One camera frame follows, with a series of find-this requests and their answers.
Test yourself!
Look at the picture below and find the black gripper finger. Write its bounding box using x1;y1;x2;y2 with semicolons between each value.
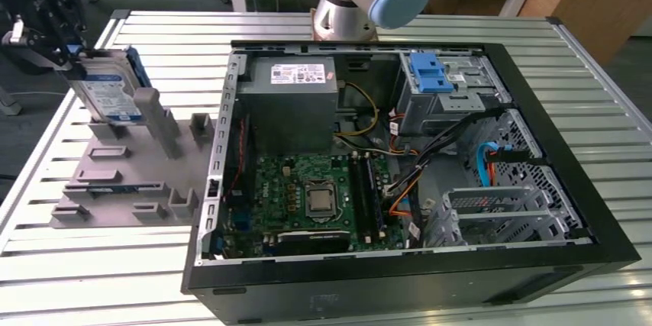
20;34;71;72
34;0;88;58

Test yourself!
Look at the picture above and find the hard disk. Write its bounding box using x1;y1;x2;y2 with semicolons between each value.
63;45;154;127

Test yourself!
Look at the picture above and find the power wire with orange strands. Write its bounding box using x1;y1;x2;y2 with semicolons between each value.
486;150;546;189

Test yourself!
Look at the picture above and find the metal disk bay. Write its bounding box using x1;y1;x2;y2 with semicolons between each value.
426;186;582;247

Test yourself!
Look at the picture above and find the grey stand foot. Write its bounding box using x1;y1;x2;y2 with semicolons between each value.
0;85;23;116

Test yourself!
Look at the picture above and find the grey parts rack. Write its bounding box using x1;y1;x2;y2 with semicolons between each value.
50;87;219;230

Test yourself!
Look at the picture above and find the grey power supply unit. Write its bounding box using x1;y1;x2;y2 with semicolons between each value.
238;56;342;155

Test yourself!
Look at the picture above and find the green motherboard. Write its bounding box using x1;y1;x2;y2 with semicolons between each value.
223;152;412;260

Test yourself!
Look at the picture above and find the CPU socket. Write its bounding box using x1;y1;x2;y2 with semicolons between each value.
303;179;343;227

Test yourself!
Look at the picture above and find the silver CPU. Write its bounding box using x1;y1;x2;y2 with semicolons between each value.
307;188;338;217

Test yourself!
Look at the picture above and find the black graphics card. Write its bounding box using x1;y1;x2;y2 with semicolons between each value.
263;228;354;257

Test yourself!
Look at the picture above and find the black RAM slot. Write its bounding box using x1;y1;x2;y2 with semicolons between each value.
364;152;390;239
348;152;372;241

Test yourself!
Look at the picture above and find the blue drive cage latch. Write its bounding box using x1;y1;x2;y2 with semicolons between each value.
407;53;456;94

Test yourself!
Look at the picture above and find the metal optical drive cage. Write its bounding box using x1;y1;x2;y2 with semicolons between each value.
395;50;514;138

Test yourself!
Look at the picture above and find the black open PC case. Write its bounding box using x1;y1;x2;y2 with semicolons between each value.
182;38;642;324

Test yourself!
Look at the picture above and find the black camera with grey bracket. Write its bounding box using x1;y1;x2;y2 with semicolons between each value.
0;15;50;50

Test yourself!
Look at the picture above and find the red twisted wire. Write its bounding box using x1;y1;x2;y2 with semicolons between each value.
239;114;252;189

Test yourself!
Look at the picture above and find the yellow wire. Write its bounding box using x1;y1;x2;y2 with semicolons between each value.
334;81;383;138

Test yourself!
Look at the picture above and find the black cable bundle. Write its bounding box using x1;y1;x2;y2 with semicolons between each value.
384;110;511;195

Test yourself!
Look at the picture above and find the black labelled cable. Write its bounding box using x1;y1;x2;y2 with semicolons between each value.
404;188;427;249

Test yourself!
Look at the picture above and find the blue data wire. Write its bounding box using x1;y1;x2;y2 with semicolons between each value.
478;142;499;189

